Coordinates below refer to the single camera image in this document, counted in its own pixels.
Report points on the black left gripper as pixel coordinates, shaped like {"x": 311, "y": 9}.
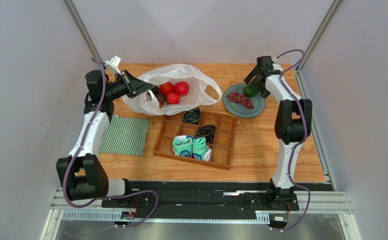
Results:
{"x": 133, "y": 86}

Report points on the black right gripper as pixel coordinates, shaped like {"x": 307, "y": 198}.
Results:
{"x": 258, "y": 74}

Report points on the dark purple plum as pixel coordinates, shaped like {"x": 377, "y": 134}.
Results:
{"x": 161, "y": 98}

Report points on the red apple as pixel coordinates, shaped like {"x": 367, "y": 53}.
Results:
{"x": 166, "y": 88}

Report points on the red strawberry shaped fruit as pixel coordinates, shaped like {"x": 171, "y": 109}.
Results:
{"x": 172, "y": 98}

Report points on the red pomegranate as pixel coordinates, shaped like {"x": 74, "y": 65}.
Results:
{"x": 181, "y": 88}

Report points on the white plastic bag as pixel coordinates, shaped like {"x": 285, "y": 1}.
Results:
{"x": 203, "y": 90}

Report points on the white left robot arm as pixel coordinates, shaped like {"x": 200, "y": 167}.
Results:
{"x": 81, "y": 175}

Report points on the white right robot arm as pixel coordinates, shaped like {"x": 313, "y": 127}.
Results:
{"x": 292, "y": 126}

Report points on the green avocado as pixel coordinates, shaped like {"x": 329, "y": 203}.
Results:
{"x": 249, "y": 91}

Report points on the red grapes bunch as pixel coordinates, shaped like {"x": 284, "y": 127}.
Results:
{"x": 235, "y": 97}

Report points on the grey plate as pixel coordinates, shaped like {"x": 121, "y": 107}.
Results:
{"x": 238, "y": 109}

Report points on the green striped cloth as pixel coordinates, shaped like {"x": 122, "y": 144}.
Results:
{"x": 125, "y": 136}

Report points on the left teal rolled sock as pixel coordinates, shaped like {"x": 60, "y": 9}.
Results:
{"x": 183, "y": 145}

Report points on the teal rolled sock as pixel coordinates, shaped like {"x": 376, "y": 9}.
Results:
{"x": 201, "y": 151}
{"x": 183, "y": 145}

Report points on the wooden divided tray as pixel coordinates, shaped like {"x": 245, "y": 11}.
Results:
{"x": 218, "y": 129}

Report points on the right teal rolled sock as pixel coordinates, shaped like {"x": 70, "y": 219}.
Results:
{"x": 201, "y": 151}

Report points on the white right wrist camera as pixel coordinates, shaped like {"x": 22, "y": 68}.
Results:
{"x": 276, "y": 65}

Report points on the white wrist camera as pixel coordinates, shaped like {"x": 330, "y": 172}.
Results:
{"x": 276, "y": 65}
{"x": 113, "y": 65}

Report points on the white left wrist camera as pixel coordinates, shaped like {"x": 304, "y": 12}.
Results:
{"x": 113, "y": 65}

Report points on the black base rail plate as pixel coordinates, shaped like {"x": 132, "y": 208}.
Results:
{"x": 201, "y": 200}

